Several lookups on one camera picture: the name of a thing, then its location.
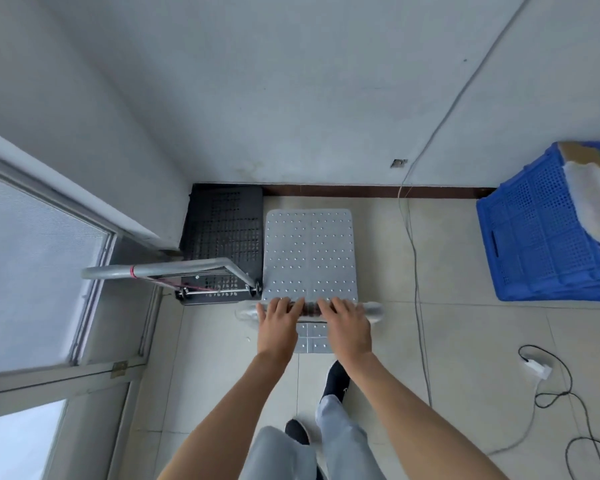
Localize person's left hand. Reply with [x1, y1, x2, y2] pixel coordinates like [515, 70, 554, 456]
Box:
[256, 297, 301, 366]

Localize person's right hand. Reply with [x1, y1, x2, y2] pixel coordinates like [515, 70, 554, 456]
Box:
[317, 297, 374, 368]

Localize silver platform trolley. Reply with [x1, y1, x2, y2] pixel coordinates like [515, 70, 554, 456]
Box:
[235, 209, 384, 354]

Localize person's right forearm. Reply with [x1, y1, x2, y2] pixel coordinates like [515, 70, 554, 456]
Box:
[338, 351, 510, 480]

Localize person's left forearm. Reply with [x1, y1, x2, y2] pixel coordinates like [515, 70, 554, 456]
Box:
[157, 351, 297, 480]

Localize person's right black shoe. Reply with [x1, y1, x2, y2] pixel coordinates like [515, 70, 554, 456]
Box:
[321, 360, 352, 401]

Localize person's black shoe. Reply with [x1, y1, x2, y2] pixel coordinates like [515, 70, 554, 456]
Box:
[284, 419, 312, 446]
[321, 360, 352, 401]

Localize black platform trolley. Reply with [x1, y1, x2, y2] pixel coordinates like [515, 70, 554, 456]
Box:
[82, 185, 266, 306]

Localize person's left black shoe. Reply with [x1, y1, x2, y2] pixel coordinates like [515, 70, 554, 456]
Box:
[284, 419, 312, 446]

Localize person's grey trousers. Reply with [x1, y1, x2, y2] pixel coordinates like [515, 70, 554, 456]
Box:
[240, 394, 387, 480]

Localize blue plastic crate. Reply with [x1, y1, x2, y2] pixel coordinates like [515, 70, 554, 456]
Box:
[476, 141, 600, 302]

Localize white power adapter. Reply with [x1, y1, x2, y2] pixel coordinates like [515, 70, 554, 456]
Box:
[525, 359, 553, 381]

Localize white foam padding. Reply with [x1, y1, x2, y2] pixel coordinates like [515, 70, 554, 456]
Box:
[562, 161, 600, 275]

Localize brown cardboard piece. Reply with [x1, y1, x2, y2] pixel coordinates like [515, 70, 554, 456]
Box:
[557, 142, 600, 169]

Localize grey cable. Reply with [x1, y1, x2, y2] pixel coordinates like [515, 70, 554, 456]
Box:
[397, 0, 534, 408]

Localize grey window frame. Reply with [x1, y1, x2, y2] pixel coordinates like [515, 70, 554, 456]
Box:
[0, 124, 183, 480]

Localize black cable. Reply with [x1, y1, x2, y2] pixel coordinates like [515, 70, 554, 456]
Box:
[518, 345, 600, 480]

